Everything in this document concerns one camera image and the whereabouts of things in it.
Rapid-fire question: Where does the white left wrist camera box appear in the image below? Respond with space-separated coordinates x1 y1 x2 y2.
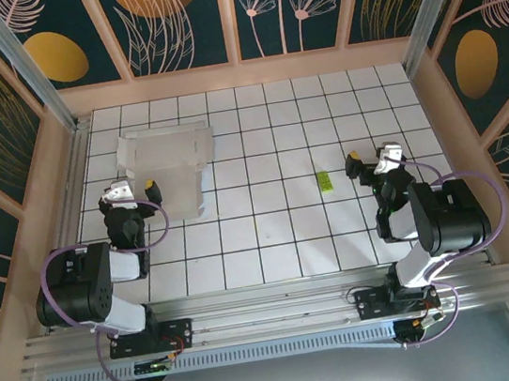
100 178 137 208

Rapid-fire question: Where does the perforated grey cable duct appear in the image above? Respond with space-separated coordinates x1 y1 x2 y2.
42 305 509 381

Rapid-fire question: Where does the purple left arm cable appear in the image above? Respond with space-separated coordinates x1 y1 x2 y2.
30 193 194 381

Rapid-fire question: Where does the aluminium side rail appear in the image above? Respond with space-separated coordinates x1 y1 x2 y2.
13 118 120 336

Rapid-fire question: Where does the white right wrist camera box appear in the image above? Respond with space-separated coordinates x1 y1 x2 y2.
370 141 408 176

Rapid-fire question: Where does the aluminium mounting rail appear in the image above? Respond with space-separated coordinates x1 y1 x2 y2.
13 247 509 376

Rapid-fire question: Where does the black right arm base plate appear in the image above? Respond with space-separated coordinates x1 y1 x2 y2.
353 279 443 323

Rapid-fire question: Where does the green toy brick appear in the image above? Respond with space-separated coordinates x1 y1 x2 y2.
316 170 336 194

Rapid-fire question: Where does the black controller board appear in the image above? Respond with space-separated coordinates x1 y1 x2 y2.
131 355 176 381
393 312 448 350

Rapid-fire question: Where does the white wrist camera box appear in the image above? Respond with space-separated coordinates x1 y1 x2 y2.
370 141 408 176
100 178 137 208

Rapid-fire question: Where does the white and blue paper box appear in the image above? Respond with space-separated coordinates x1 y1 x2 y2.
112 118 226 231

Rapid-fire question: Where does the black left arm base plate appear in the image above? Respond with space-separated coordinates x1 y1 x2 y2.
106 317 198 361

